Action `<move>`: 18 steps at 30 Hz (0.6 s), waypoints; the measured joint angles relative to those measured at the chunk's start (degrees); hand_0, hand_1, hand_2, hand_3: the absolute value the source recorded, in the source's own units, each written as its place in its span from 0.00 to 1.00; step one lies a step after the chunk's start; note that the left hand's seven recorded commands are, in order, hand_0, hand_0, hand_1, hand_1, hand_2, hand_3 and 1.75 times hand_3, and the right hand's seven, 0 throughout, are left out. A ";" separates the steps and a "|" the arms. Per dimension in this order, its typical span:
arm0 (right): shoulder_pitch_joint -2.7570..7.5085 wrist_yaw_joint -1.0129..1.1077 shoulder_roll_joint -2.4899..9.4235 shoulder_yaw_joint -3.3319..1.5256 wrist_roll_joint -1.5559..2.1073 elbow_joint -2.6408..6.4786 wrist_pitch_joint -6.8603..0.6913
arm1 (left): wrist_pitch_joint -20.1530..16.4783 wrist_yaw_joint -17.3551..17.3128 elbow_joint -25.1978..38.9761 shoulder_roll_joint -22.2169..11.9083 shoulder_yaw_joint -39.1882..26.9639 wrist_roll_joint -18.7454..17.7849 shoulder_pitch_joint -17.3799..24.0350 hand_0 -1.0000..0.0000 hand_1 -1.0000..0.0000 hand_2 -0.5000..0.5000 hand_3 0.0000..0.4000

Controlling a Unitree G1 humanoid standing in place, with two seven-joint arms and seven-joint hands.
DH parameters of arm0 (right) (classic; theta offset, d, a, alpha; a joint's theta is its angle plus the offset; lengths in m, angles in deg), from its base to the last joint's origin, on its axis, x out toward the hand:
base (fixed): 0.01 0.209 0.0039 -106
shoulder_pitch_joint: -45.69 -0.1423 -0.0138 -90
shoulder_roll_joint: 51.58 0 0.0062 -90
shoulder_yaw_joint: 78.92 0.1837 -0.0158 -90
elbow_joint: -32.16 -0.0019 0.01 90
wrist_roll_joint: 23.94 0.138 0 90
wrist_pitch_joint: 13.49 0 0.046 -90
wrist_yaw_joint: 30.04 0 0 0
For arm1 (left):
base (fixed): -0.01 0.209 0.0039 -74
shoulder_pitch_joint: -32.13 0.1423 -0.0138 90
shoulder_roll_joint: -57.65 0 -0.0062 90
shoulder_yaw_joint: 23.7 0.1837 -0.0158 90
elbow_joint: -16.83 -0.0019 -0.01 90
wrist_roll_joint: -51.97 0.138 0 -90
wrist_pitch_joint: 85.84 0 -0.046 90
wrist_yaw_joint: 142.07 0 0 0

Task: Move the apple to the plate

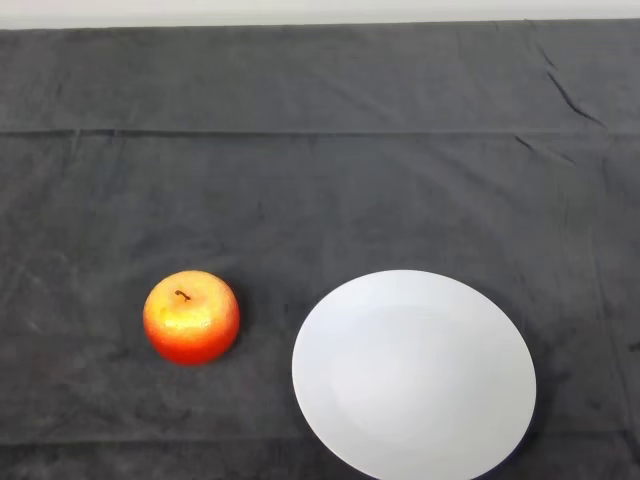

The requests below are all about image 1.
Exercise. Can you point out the red yellow apple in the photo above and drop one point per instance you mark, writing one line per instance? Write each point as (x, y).
(192, 330)

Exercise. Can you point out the white round plate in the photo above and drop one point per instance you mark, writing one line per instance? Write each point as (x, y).
(412, 375)

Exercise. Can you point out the black table cloth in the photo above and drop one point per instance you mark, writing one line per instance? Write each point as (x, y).
(320, 175)

